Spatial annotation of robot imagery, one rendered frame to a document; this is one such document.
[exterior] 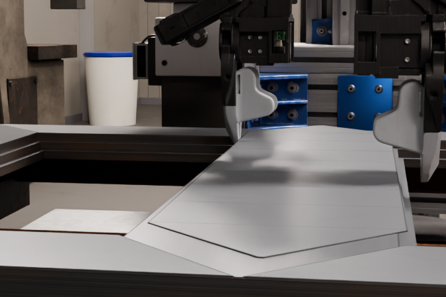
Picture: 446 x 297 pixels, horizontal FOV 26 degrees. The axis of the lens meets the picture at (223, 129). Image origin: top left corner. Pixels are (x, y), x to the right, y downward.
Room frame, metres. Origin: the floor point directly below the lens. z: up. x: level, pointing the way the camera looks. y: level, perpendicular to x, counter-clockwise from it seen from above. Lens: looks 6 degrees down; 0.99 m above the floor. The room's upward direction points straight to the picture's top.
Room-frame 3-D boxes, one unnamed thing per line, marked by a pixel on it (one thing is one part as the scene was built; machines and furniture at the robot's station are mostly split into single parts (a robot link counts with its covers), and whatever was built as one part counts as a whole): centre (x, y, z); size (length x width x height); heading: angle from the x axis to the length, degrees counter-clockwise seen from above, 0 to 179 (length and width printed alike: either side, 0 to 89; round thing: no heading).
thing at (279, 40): (1.15, -0.04, 0.99); 0.09 x 0.08 x 0.12; 81
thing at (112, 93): (9.33, 1.07, 0.35); 0.55 x 0.55 x 0.70
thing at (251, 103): (1.13, -0.03, 0.89); 0.06 x 0.03 x 0.09; 81
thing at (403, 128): (0.86, -0.16, 0.89); 0.06 x 0.03 x 0.09; 81
